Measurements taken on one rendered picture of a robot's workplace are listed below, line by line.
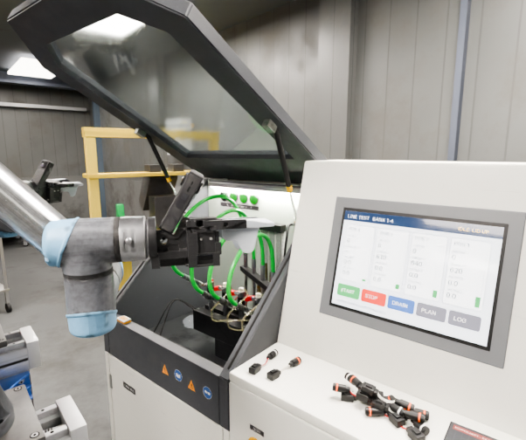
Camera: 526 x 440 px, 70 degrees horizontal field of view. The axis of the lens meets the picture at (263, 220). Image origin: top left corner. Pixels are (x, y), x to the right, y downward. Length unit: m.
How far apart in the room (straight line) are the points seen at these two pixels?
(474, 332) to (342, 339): 0.34
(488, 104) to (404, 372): 1.93
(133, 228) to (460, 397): 0.82
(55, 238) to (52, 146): 7.86
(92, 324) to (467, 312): 0.80
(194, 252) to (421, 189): 0.65
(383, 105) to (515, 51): 0.84
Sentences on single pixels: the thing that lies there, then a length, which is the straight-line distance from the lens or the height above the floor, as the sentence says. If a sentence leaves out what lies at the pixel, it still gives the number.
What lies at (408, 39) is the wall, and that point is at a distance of 2.99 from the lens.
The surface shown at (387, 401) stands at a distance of 1.01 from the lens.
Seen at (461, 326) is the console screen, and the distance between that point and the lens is 1.03.
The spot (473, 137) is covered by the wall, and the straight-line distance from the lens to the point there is 2.70.
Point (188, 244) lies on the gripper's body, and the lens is 0.63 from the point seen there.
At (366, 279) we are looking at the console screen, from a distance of 1.09.
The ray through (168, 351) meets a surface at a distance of 1.33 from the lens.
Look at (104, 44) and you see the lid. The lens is 1.20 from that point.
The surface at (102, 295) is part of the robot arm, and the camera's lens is 0.67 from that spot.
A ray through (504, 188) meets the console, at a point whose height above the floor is 1.50.
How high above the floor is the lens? 1.58
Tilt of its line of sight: 10 degrees down
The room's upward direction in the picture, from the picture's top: straight up
